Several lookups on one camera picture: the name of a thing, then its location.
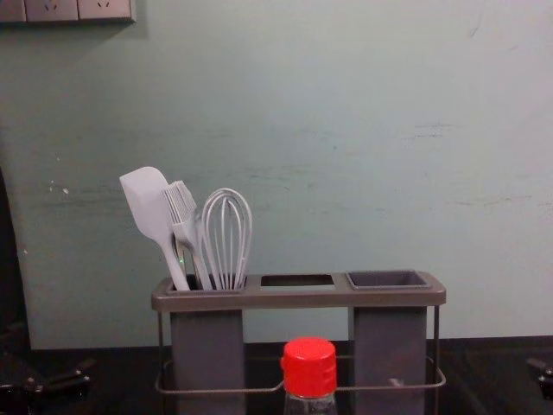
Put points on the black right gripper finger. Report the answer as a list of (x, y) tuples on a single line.
[(542, 367)]

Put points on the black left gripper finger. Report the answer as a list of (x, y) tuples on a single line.
[(65, 375), (13, 333)]

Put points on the black curved upright object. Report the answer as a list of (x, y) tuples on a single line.
[(12, 276)]

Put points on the black table cloth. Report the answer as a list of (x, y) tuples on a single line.
[(484, 376)]

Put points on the grey plastic rack bin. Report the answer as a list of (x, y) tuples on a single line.
[(391, 346), (207, 346)]

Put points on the pale grey silicone brush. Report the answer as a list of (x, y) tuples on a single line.
[(183, 229)]

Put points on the pale grey silicone spatula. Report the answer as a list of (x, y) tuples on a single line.
[(144, 194)]

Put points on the pale grey silicone whisk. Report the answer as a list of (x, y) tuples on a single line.
[(226, 225)]

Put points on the red bottle cap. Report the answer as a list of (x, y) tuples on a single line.
[(309, 365)]

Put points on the clear plastic bottle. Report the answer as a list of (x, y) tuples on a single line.
[(310, 404)]

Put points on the grey utensil rack frame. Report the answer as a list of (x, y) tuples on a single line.
[(298, 298)]

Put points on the grey wall socket panel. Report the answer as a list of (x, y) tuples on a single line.
[(65, 9)]

